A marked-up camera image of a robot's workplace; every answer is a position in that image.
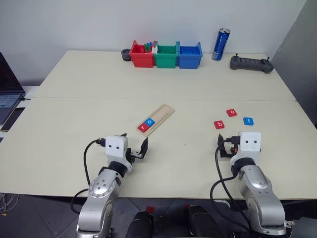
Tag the white side desk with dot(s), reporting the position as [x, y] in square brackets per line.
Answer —
[31, 90]

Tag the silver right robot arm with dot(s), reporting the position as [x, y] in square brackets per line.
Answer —
[260, 193]

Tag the red letter tile b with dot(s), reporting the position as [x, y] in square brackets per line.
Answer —
[219, 124]

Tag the black smartphone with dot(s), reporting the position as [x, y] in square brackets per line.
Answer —
[12, 119]

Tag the small red square object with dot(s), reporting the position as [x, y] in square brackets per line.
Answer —
[150, 209]

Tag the black round holder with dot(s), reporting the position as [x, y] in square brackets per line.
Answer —
[125, 55]

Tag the blue letter tile t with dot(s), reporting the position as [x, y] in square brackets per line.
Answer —
[248, 121]

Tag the blue toy brick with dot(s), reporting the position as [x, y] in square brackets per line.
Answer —
[149, 44]

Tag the dark laptop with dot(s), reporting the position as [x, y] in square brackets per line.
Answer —
[7, 84]

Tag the blue toy bricks pile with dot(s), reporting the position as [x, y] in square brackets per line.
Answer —
[189, 51]

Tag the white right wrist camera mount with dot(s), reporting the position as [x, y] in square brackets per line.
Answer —
[250, 141]

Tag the green plastic bin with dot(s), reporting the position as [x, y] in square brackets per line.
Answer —
[165, 60]

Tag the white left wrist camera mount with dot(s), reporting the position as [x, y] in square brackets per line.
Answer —
[115, 146]

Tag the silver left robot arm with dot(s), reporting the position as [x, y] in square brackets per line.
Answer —
[99, 193]

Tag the blue letter tile o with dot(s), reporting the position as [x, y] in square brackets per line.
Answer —
[149, 122]

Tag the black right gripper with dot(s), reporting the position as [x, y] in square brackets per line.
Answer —
[229, 149]

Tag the wooden letter tray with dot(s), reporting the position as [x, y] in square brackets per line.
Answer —
[162, 112]

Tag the blue drink can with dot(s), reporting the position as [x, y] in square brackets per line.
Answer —
[220, 45]

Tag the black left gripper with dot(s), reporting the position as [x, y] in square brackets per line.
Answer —
[129, 155]

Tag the red letter tile o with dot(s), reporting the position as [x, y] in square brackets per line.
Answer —
[232, 112]

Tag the green toy brick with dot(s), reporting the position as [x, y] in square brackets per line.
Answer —
[148, 48]

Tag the white plastic piece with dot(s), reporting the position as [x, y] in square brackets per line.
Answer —
[155, 48]

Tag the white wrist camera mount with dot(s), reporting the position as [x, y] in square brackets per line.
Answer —
[250, 141]
[115, 146]

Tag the red plastic bin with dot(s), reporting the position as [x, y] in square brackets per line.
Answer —
[141, 59]

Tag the blue plastic bin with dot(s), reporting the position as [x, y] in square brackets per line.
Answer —
[189, 60]

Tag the red letter tile r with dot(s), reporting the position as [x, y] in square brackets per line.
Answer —
[143, 127]

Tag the grey remote controller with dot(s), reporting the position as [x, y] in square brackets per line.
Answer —
[251, 65]

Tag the dark rounded shape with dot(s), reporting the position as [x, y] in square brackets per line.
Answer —
[203, 223]
[140, 225]

